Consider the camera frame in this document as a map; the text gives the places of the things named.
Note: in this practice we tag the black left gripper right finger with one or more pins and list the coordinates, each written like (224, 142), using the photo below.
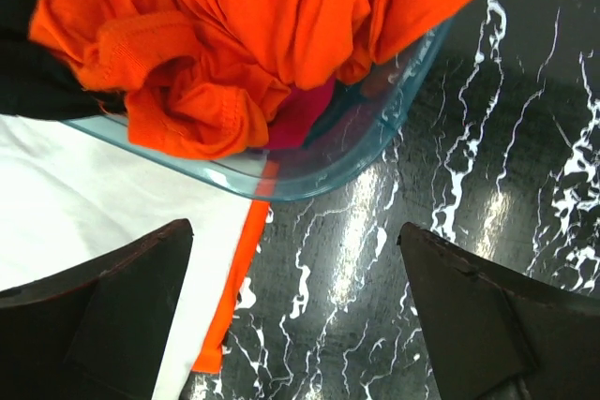
(493, 333)

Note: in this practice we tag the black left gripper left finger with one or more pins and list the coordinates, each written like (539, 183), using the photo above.
(97, 330)

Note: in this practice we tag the orange t-shirt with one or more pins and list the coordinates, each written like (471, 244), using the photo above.
(209, 360)
(203, 79)

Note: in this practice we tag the folded orange t-shirt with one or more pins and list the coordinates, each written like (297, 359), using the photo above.
(209, 360)

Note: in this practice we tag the folded white t-shirt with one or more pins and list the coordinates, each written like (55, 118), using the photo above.
(67, 198)

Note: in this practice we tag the clear blue plastic bin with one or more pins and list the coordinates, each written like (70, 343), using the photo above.
(358, 123)

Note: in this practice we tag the black t-shirt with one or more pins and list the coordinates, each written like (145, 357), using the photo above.
(36, 85)

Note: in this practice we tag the magenta t-shirt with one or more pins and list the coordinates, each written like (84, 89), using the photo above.
(297, 114)

